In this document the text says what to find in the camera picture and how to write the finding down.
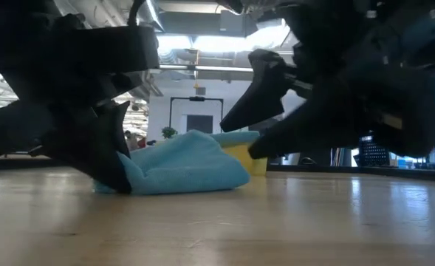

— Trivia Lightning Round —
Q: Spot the small background plant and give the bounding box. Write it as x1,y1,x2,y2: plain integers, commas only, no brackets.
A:
161,126,179,140

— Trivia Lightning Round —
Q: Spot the yellow plastic bin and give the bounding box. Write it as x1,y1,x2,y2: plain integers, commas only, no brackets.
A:
220,142,269,177

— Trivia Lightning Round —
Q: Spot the grey ceiling box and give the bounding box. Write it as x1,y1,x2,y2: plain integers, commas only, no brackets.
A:
219,9,258,38

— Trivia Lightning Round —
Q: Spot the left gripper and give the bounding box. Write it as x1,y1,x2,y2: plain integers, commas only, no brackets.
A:
0,24,161,195

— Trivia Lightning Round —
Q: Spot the grey door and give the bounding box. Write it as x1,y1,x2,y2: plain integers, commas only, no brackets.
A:
185,114,214,134

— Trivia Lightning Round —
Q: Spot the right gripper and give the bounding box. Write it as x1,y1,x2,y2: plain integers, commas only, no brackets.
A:
248,3,435,160

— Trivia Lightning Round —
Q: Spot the black perforated panel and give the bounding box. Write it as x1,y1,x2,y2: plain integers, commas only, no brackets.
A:
357,134,392,167

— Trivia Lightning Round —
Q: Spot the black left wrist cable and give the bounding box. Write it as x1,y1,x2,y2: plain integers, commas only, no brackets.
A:
127,0,145,27

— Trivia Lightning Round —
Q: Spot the blue microfiber towel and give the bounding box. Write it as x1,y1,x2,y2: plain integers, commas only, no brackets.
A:
93,129,251,196

